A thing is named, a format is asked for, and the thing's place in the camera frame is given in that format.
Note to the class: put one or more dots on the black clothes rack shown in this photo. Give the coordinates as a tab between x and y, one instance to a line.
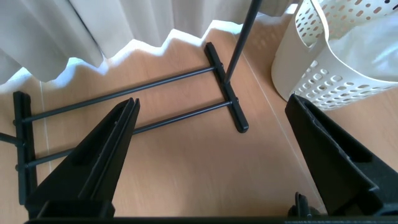
227	90

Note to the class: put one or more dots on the white laundry basket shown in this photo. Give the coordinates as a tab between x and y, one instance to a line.
298	62

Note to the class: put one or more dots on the beige curtain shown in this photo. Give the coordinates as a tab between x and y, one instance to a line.
46	31

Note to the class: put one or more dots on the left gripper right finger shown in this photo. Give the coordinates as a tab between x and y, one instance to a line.
342	180

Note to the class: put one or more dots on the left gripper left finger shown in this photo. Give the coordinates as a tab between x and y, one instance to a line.
62	186

